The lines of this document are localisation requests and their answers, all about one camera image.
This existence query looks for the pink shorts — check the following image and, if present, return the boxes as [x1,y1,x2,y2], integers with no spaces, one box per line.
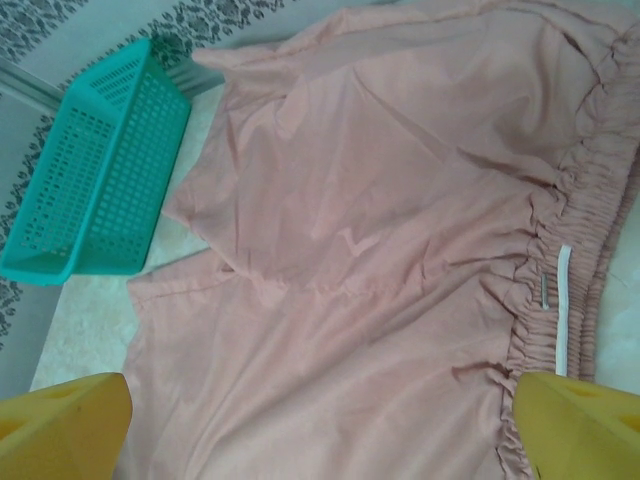
[112,0,640,480]

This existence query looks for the teal plastic basket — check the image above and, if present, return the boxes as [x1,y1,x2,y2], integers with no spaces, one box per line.
[0,37,194,287]

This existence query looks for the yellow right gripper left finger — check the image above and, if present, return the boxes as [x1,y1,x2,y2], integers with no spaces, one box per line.
[0,371,135,480]

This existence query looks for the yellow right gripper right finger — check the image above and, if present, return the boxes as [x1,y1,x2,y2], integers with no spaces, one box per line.
[511,371,640,480]

